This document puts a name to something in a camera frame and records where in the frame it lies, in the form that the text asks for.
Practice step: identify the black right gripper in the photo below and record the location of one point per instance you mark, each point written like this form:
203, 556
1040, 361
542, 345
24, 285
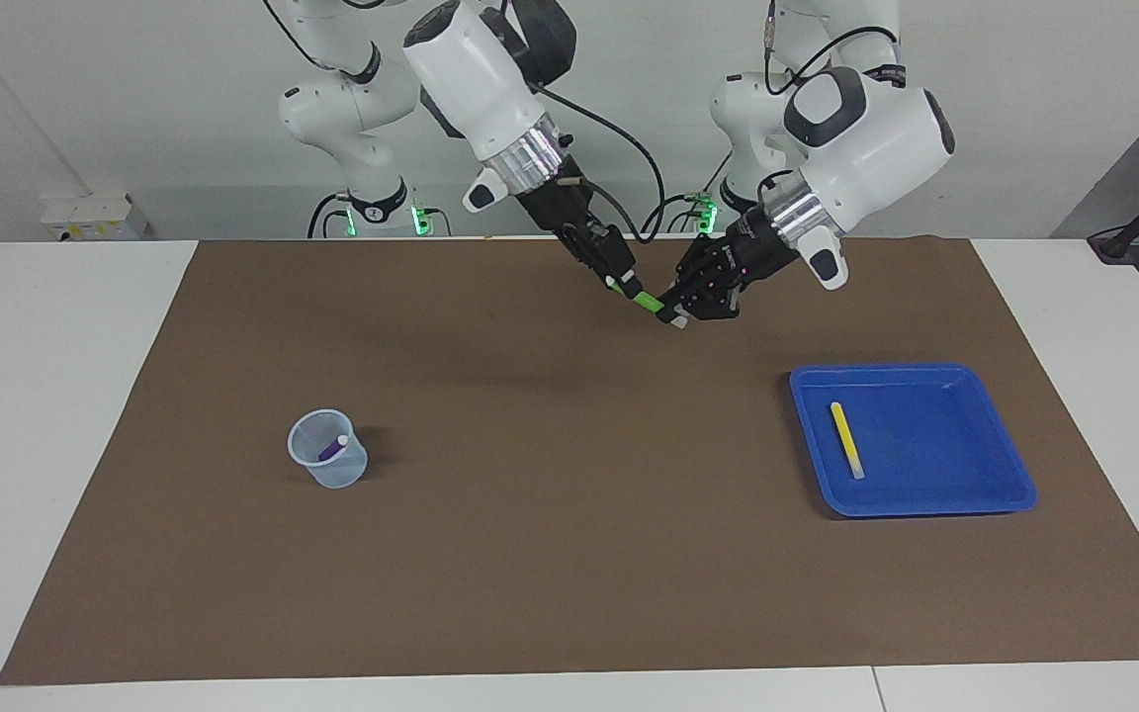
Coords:
565, 203

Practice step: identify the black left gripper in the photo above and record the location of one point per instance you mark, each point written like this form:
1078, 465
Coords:
738, 267

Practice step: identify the green marker pen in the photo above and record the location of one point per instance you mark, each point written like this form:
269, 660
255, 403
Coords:
647, 300

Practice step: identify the yellow marker pen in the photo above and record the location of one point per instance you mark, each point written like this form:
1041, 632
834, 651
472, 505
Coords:
845, 435

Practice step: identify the purple marker pen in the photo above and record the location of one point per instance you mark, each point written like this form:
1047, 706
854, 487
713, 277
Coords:
330, 450

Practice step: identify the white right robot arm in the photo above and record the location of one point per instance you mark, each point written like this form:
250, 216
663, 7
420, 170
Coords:
476, 79

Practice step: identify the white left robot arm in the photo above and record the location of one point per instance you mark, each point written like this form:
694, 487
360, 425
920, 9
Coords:
876, 138

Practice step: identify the brown table mat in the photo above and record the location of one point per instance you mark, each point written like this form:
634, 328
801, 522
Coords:
569, 514

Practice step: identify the blue plastic tray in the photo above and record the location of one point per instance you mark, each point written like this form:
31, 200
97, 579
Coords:
945, 455

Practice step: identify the clear plastic cup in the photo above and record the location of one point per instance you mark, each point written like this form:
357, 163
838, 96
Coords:
332, 475

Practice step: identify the white wall socket box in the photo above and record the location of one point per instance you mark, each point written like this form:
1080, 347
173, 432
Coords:
95, 218

